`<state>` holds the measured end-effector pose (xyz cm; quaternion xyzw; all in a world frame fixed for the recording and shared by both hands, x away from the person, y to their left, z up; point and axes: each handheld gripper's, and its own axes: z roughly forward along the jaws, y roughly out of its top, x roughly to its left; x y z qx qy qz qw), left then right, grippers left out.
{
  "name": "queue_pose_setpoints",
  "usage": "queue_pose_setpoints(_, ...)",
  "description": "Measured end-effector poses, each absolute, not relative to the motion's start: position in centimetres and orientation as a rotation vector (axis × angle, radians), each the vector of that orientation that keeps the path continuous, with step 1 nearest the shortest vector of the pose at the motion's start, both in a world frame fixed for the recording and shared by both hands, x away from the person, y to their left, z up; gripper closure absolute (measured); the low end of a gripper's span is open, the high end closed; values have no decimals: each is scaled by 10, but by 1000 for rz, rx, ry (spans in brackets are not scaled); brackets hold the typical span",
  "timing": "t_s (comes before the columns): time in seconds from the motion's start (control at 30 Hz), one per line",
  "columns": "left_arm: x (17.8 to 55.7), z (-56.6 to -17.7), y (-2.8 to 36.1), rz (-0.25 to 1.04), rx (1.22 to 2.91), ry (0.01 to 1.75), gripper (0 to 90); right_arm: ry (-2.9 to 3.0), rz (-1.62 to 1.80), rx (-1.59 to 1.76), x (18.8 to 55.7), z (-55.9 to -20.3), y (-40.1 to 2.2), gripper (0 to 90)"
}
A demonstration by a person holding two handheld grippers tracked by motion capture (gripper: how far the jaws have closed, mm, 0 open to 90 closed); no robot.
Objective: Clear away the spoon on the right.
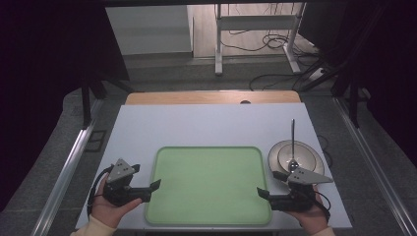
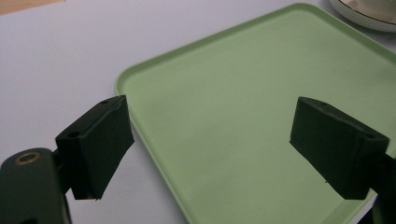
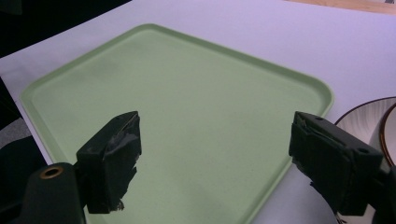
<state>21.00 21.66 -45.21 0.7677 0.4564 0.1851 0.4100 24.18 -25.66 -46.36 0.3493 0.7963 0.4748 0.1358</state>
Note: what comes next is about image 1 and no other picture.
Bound person's left hand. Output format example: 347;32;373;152
90;173;144;229

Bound white desk frame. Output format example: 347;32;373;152
213;3;307;77

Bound silver metal spoon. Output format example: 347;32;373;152
287;118;300;174

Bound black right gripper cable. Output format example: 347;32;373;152
314;190;332;221

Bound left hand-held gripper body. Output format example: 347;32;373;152
103;157;152;207

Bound dark curtain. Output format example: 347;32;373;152
298;0;417;168
0;0;131;212

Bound person's right hand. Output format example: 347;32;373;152
284;193;329;236

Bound white power strip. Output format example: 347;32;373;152
304;66;329;84

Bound green tray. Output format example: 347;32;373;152
144;146;273;227

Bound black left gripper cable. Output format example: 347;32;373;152
86;164;114;218

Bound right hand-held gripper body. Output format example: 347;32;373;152
268;166;334;212

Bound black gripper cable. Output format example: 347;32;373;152
86;164;114;218
314;190;332;221

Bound metal floor rail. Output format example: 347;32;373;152
331;96;417;236
30;97;105;236

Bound black floor cables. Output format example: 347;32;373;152
218;3;328;92

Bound black metal stand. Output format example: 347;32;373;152
80;70;136;130
296;4;387;129

